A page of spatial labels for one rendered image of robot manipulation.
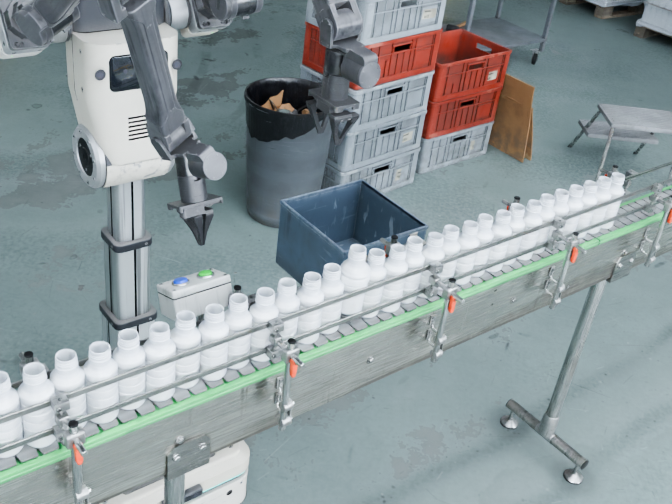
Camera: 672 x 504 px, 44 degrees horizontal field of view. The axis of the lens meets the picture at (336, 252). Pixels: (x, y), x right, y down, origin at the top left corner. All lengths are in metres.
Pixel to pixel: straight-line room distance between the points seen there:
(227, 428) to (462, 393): 1.68
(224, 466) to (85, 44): 1.30
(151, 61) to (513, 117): 3.81
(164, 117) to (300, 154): 2.28
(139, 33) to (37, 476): 0.80
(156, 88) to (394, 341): 0.82
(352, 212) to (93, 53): 1.06
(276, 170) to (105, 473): 2.47
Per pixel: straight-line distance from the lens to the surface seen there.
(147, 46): 1.53
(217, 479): 2.59
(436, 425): 3.17
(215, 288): 1.79
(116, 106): 2.00
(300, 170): 3.94
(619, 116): 5.13
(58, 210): 4.24
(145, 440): 1.69
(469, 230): 2.03
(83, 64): 1.98
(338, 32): 1.68
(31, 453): 1.61
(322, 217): 2.58
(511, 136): 5.24
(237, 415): 1.79
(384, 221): 2.57
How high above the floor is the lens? 2.16
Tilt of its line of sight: 33 degrees down
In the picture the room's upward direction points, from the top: 8 degrees clockwise
